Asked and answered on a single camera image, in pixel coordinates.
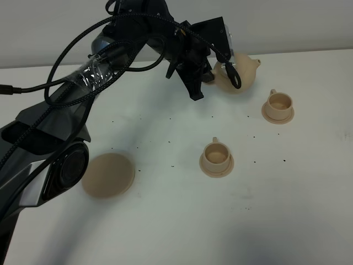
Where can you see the beige near teacup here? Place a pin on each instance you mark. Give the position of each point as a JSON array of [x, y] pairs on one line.
[[216, 152]]

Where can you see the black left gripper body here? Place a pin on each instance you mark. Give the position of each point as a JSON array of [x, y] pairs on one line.
[[197, 41]]

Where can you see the beige far cup saucer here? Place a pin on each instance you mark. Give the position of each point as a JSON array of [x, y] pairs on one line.
[[287, 118]]

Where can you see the beige teapot saucer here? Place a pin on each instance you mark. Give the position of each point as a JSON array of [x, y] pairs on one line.
[[108, 175]]

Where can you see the beige clay teapot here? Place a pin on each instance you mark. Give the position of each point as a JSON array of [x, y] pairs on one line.
[[246, 68]]

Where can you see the beige near cup saucer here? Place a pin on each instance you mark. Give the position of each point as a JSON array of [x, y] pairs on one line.
[[216, 170]]

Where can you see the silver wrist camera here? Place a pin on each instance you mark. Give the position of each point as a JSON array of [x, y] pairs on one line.
[[231, 51]]

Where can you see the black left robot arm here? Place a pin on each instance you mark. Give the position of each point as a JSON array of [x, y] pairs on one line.
[[44, 149]]

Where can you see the beige teacup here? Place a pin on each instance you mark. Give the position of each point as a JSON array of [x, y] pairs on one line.
[[280, 103], [216, 152]]

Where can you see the beige far teacup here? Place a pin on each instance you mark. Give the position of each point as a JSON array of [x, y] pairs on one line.
[[280, 103]]

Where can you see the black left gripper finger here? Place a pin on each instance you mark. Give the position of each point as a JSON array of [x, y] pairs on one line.
[[192, 81], [207, 75]]

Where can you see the beige cup saucer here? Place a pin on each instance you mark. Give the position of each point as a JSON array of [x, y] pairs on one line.
[[287, 118], [216, 170]]

